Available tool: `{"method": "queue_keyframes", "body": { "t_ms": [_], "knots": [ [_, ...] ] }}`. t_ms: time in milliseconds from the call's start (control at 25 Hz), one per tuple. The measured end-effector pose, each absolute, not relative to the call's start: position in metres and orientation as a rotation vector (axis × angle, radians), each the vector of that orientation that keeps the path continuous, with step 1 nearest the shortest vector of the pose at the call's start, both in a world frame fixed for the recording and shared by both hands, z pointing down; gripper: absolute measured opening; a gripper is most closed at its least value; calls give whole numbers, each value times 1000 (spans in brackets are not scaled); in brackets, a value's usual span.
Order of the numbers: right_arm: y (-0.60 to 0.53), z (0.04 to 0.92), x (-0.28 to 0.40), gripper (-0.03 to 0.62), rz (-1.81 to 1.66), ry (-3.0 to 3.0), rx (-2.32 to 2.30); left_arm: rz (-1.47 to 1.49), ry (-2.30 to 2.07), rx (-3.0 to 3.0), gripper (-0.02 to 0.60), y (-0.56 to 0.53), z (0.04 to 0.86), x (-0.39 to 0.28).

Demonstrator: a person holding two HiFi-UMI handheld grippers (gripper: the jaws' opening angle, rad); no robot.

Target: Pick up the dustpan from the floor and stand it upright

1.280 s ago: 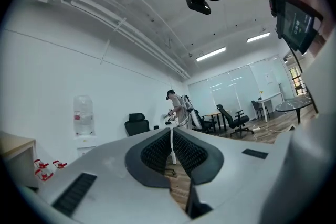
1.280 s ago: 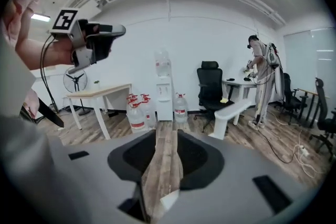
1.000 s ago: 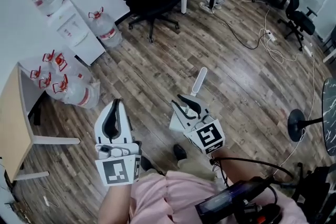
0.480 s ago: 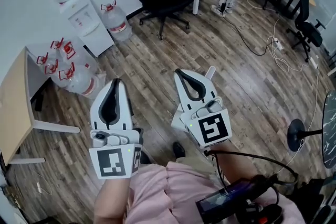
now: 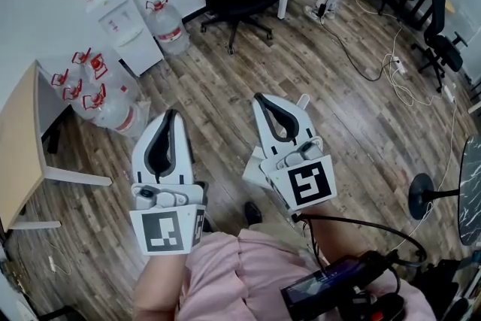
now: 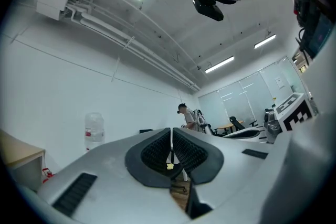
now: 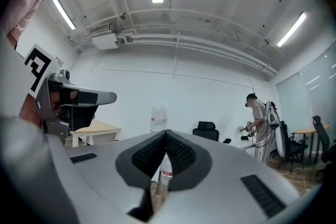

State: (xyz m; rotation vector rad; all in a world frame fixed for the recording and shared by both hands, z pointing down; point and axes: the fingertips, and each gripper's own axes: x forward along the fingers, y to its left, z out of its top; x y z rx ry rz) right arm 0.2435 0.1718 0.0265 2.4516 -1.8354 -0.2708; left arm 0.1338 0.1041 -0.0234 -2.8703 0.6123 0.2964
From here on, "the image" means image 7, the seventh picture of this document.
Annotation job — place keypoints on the person's left hand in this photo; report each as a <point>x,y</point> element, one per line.
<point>55,99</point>

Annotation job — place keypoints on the large clear water jug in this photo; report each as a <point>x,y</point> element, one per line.
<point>158,116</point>

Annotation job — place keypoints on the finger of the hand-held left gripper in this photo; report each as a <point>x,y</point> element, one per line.
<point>105,97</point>

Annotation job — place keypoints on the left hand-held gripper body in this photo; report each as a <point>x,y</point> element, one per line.
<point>50,115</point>

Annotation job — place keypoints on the small clear plastic bottle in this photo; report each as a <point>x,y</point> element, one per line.
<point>166,173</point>

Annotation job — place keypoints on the round wooden table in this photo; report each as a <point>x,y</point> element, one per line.
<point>312,129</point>

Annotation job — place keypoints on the black office chair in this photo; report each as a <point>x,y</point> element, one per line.
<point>291,144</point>
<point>207,131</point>
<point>325,139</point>

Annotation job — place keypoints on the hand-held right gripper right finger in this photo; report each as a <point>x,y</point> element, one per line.
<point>223,191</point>

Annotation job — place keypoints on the wooden floor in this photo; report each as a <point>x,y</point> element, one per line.
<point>296,178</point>

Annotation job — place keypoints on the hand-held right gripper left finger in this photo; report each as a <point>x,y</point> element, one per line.
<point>78,186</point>

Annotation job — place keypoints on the white ceiling air conditioner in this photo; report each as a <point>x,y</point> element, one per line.
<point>105,39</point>

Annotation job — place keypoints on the white table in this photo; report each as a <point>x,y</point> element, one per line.
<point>241,144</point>

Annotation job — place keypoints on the light wooden table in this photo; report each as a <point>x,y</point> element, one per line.
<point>99,128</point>

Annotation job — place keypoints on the white ceiling pipes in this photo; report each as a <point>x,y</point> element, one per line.
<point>199,44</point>

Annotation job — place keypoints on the frosted glass partition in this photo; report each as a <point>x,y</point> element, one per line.
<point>302,97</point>

